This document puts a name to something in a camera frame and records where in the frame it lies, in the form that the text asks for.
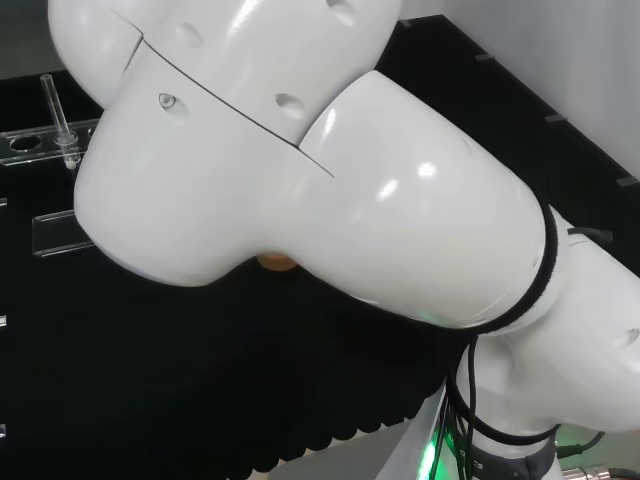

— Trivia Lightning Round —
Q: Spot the clear acrylic funnel stand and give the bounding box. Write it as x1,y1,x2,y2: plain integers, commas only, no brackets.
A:
0,73,104,259

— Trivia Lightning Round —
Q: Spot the black bench cloth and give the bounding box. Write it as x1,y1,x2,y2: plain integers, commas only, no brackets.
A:
0,14,640,469

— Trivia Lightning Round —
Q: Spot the cork flask ring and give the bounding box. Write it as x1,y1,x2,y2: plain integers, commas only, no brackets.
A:
255,253,297,274

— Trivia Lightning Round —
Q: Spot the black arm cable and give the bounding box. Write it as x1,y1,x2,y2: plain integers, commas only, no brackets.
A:
438,334,485,480

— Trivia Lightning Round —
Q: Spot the black cable with plug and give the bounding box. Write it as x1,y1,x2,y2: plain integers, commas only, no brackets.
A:
556,428,609,458
566,226,614,244

